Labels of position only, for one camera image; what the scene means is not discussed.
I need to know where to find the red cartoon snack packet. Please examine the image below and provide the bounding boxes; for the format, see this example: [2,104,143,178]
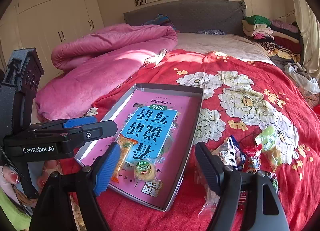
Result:
[244,145,262,174]

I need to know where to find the clear nut bar packet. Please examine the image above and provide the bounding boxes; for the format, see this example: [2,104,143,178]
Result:
[198,166,222,216]

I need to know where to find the orange cracker packet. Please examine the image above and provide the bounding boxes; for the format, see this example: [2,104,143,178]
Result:
[111,134,138,183]

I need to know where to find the blue oreo packet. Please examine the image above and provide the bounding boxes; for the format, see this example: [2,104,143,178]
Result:
[210,135,246,172]

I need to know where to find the light green milk candy bag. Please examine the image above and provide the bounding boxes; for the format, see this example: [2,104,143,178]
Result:
[255,126,282,172]

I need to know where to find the clear round cake packet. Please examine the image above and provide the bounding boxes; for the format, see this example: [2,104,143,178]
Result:
[133,158,158,185]

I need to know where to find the snickers bar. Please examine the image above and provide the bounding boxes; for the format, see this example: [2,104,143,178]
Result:
[238,191,248,210]

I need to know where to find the black green pea packet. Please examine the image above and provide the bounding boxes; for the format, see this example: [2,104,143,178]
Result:
[266,172,279,193]

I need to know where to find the left hand red nails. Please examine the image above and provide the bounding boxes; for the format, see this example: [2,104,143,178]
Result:
[0,159,63,208]

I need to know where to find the pink duvet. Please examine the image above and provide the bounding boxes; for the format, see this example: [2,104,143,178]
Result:
[35,23,178,121]

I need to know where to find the grey tray with pink book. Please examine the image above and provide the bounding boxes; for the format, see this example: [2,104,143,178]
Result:
[74,83,203,211]

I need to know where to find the red floral bedspread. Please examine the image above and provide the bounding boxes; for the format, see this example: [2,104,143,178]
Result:
[60,49,320,231]

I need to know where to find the cream wardrobe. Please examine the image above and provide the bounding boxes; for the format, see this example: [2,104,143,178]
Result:
[1,0,104,88]

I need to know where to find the red plastic bag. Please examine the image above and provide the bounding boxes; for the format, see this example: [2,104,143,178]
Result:
[312,104,320,117]

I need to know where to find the striped pillow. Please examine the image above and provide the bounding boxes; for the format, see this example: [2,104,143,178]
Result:
[142,14,180,33]

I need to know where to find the white plastic bag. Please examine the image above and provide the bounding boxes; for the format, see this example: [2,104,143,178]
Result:
[285,63,319,94]

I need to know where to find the beige bed sheet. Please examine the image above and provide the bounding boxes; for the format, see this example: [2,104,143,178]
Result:
[175,33,273,64]

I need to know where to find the stack of folded clothes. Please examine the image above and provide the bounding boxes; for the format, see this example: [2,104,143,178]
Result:
[242,15,303,63]

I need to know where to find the grey headboard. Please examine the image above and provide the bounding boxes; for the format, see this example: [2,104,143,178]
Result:
[124,0,246,36]

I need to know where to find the cream curtain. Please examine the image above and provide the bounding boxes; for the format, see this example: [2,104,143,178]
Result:
[293,0,319,81]

